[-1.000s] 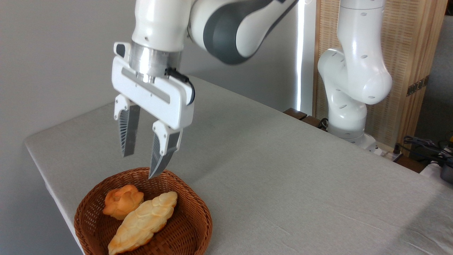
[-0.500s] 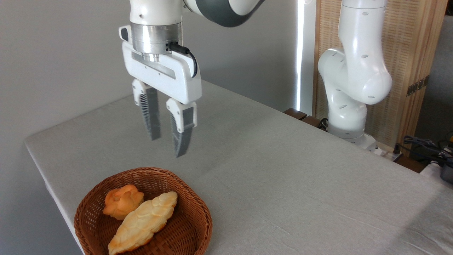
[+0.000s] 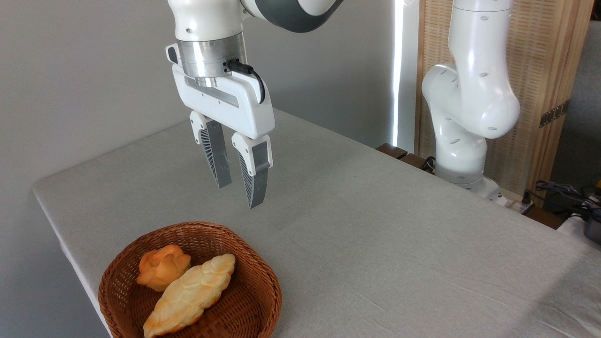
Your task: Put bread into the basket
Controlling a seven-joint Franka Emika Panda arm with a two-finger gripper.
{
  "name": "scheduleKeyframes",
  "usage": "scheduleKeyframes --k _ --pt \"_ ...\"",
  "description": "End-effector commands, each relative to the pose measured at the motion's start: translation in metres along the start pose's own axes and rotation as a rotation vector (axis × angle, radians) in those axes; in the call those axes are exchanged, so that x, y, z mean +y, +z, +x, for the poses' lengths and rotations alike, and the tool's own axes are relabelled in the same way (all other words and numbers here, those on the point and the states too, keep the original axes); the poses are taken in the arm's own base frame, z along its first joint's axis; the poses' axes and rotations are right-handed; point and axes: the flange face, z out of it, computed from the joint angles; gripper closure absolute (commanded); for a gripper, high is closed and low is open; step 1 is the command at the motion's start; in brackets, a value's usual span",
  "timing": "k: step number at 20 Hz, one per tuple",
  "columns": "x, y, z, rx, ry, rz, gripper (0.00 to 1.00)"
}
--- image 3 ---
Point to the grey tablecloth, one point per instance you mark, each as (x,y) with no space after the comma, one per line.
(399,234)

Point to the wooden slatted folding screen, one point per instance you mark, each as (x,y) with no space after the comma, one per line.
(544,56)

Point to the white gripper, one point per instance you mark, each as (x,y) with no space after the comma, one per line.
(239,108)

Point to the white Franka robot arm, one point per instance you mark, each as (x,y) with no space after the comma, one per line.
(469,94)

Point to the round golden bread roll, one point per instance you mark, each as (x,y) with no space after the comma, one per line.
(159,267)

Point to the brown wicker basket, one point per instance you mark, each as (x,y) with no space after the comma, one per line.
(249,300)

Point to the dark grey device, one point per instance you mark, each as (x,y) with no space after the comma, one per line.
(594,230)

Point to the dark metal screen hinge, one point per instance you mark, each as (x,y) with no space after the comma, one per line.
(554,114)

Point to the long leaf-shaped bread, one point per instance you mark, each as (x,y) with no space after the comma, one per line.
(188,295)

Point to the dark brown wooden block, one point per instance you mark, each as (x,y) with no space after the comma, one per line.
(392,150)
(415,162)

